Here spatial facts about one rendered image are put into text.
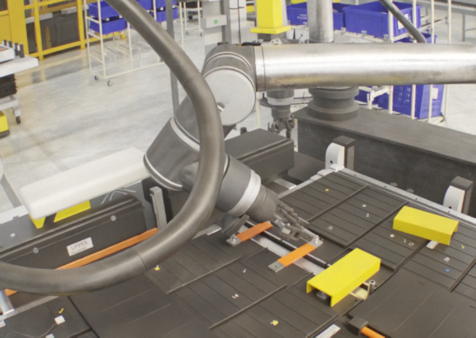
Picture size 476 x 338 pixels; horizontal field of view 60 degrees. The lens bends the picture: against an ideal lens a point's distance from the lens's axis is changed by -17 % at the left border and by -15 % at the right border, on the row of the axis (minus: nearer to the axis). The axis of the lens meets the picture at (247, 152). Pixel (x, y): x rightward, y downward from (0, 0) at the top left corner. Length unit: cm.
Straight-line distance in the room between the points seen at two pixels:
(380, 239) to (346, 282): 21
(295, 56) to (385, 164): 110
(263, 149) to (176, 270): 47
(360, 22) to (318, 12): 165
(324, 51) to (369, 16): 243
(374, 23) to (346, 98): 140
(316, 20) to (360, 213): 91
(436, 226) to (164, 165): 64
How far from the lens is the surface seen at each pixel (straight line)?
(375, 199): 129
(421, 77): 109
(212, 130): 57
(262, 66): 100
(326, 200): 127
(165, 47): 62
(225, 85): 84
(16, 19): 1042
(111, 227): 112
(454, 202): 138
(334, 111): 212
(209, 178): 53
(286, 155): 139
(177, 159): 90
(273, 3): 126
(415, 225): 113
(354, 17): 352
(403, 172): 201
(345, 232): 114
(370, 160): 207
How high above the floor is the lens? 163
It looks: 23 degrees down
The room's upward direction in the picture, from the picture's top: 3 degrees counter-clockwise
